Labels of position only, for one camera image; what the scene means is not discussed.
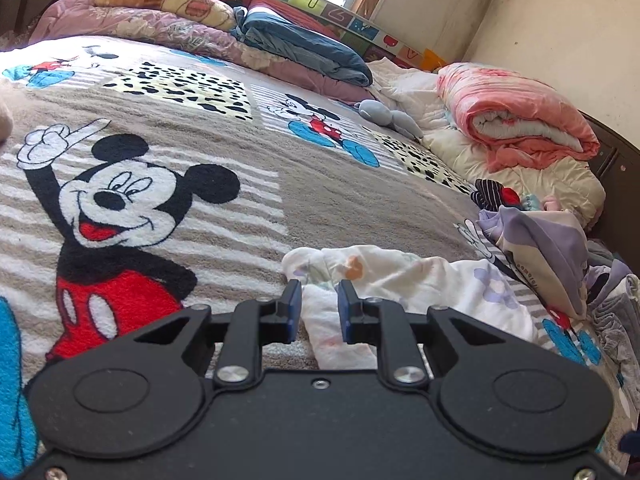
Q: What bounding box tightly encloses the cream quilt under pink one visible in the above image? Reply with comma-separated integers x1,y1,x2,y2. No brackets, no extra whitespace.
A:
421,128,605,231

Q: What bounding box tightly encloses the blue folded duvet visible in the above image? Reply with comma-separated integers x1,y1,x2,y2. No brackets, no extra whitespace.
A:
231,6,373,88

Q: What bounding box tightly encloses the grey plush toy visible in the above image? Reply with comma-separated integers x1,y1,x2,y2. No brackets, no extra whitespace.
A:
357,100,423,141

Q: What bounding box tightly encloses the red pillow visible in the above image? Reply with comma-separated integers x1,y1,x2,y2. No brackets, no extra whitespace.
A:
248,0,340,40

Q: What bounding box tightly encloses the purple and cream garment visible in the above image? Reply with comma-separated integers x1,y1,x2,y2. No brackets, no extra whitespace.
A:
477,206,588,320

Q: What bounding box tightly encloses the dark cluttered desk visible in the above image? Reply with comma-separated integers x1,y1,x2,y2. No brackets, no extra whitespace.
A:
0,0,58,51

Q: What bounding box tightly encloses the dark wooden headboard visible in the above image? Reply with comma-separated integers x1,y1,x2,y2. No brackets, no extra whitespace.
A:
584,113,640,274

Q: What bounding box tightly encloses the Mickey Mouse bed blanket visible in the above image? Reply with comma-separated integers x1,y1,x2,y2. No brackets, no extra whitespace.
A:
1,36,637,479

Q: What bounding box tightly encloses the grey clothes pile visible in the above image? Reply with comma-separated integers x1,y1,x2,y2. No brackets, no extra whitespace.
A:
586,240,639,408

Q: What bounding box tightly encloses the beige folded fleece blanket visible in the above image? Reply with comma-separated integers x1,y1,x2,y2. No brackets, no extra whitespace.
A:
0,82,14,143

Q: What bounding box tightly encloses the pink rolled quilt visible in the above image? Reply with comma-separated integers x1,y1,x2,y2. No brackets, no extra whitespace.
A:
436,63,600,172

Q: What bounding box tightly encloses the white floral quilted garment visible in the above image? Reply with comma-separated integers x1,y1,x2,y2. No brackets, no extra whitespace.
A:
282,245,537,370

